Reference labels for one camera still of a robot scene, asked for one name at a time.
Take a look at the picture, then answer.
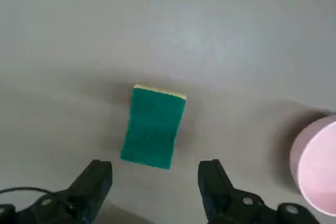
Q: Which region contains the pink bowl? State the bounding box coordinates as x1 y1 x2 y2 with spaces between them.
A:
289 113 336 216

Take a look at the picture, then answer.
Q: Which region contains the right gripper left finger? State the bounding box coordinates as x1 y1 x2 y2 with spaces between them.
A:
0 159 113 224

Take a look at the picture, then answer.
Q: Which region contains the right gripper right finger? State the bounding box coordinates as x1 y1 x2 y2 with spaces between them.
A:
197 158 326 224

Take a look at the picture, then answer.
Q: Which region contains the green yellow sponge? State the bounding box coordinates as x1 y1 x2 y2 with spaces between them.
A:
120 84 187 170

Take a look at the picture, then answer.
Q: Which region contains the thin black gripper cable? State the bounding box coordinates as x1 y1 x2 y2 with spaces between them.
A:
0 186 69 209

